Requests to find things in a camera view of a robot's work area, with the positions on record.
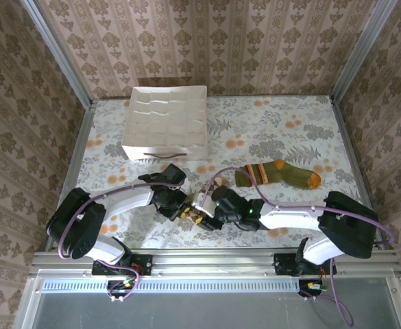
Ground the brown argyle sock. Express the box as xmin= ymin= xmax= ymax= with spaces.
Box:
xmin=182 ymin=177 xmax=232 ymax=226

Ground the green striped sock orange toe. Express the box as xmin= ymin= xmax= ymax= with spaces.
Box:
xmin=234 ymin=159 xmax=321 ymax=190

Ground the white divided organizer box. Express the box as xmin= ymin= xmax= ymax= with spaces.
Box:
xmin=121 ymin=85 xmax=208 ymax=161

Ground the floral patterned table cover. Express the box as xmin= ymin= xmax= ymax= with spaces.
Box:
xmin=60 ymin=95 xmax=379 ymax=249

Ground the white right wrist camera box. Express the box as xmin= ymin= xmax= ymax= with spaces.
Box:
xmin=191 ymin=191 xmax=215 ymax=217

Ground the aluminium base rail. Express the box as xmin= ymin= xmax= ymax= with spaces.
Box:
xmin=28 ymin=249 xmax=401 ymax=278

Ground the brown box handle strap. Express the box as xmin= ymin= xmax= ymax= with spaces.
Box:
xmin=143 ymin=151 xmax=187 ymax=158

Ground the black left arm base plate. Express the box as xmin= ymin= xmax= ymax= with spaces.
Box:
xmin=92 ymin=254 xmax=153 ymax=276

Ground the white slotted cable duct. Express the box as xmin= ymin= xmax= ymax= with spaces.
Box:
xmin=40 ymin=278 xmax=301 ymax=294

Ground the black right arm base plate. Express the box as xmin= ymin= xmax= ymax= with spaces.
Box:
xmin=273 ymin=253 xmax=337 ymax=276

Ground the grey lower enclosure panel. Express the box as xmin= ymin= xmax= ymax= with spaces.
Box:
xmin=14 ymin=269 xmax=401 ymax=329

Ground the black cable junction bracket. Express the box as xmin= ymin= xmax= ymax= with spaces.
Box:
xmin=106 ymin=279 xmax=136 ymax=298
xmin=297 ymin=279 xmax=328 ymax=298

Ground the aluminium side rail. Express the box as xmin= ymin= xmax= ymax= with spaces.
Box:
xmin=44 ymin=101 xmax=95 ymax=252
xmin=329 ymin=96 xmax=387 ymax=249

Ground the aluminium corner post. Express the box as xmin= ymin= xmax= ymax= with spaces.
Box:
xmin=329 ymin=0 xmax=398 ymax=103
xmin=21 ymin=0 xmax=95 ymax=109

